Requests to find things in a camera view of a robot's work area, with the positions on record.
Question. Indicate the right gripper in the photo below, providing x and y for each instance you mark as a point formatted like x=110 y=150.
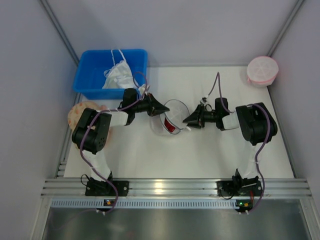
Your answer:
x=200 y=116

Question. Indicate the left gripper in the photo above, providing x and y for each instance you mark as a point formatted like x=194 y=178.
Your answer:
x=151 y=107

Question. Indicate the red bra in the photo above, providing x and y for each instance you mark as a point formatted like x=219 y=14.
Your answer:
x=171 y=128

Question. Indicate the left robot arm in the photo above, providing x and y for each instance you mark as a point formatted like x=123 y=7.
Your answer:
x=92 y=129

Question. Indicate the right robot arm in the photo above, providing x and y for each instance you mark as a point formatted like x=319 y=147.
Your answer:
x=257 y=127

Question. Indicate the white bra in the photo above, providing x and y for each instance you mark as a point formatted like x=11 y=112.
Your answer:
x=120 y=75

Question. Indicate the floral patterned bra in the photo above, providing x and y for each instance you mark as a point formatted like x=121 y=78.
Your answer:
x=76 y=111

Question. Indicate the pink trimmed mesh laundry bag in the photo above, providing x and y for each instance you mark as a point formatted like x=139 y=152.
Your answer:
x=262 y=71

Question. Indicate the blue plastic bin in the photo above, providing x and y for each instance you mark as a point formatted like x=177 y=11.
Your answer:
x=89 y=77

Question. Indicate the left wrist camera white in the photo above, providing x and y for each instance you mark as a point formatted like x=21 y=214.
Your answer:
x=144 y=89

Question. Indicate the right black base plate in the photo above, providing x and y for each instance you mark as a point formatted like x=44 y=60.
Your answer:
x=226 y=188

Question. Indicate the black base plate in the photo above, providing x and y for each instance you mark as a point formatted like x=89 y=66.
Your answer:
x=96 y=188
x=226 y=188

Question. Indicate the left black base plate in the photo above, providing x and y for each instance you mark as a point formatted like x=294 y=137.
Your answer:
x=96 y=188

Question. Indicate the aluminium mounting rail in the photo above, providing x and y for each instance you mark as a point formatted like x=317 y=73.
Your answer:
x=281 y=188

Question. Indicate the slotted cable duct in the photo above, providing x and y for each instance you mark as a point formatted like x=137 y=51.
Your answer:
x=139 y=203

